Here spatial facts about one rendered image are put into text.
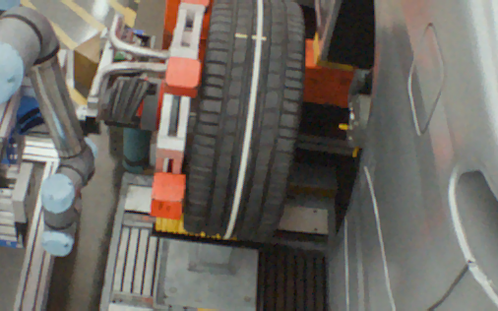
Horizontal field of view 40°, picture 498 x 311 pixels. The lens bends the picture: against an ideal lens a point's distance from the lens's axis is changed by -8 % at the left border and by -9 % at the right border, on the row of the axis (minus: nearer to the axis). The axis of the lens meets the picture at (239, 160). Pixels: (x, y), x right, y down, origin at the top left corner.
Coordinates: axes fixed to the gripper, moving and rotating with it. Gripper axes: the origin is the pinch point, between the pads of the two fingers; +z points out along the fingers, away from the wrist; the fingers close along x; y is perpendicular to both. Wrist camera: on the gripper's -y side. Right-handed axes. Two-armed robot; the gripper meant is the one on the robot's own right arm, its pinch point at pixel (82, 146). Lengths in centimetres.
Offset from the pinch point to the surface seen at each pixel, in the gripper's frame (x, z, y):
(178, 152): -25.6, -10.0, 12.6
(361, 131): -74, 15, 4
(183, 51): -23.4, 7.0, 29.0
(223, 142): -35.4, -11.3, 19.0
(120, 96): -9.8, -0.5, 18.9
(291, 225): -70, 45, -75
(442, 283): -68, -69, 52
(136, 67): -11.7, 12.6, 17.8
